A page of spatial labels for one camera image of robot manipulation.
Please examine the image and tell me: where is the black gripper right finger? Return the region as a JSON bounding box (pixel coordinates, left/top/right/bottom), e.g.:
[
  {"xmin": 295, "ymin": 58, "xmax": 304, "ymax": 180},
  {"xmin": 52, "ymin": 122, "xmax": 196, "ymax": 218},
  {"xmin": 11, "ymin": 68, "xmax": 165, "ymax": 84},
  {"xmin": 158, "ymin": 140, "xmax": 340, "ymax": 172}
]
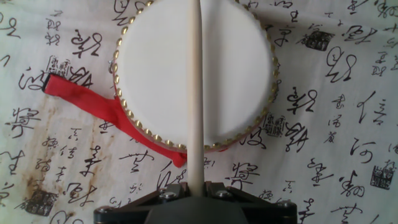
[{"xmin": 204, "ymin": 181, "xmax": 299, "ymax": 224}]

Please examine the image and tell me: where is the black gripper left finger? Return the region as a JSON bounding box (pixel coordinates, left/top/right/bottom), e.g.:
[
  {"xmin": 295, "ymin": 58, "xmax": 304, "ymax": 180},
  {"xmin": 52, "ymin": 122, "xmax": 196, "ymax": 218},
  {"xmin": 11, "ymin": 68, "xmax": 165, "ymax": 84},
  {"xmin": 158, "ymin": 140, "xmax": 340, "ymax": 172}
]
[{"xmin": 93, "ymin": 182, "xmax": 191, "ymax": 224}]

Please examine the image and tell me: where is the red fabric drum strap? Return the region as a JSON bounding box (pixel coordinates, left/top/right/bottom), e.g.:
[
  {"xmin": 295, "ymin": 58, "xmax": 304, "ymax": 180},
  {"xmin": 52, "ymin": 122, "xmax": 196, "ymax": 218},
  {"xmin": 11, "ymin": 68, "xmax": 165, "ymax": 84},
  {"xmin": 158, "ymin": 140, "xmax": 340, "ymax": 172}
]
[{"xmin": 41, "ymin": 73, "xmax": 188, "ymax": 169}]

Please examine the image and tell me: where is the beige calligraphy print cloth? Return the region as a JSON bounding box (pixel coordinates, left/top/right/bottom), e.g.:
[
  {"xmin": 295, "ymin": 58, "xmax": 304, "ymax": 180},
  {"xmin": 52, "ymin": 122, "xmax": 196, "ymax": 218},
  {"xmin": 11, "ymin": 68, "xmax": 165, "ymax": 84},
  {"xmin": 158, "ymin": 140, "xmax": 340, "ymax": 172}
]
[{"xmin": 0, "ymin": 0, "xmax": 398, "ymax": 224}]

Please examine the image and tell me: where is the red drum with white skin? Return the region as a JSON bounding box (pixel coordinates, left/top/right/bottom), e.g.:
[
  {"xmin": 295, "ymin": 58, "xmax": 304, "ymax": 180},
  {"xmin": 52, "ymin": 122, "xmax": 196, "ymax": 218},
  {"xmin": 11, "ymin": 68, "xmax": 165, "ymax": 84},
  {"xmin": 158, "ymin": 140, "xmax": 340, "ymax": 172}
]
[{"xmin": 109, "ymin": 0, "xmax": 281, "ymax": 154}]

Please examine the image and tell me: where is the light wooden drumstick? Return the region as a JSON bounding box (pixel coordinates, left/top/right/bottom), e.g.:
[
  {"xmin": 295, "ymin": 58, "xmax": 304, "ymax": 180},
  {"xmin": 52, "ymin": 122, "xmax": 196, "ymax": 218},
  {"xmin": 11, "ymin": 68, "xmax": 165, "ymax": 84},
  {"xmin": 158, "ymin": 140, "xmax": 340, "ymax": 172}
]
[{"xmin": 185, "ymin": 0, "xmax": 206, "ymax": 198}]

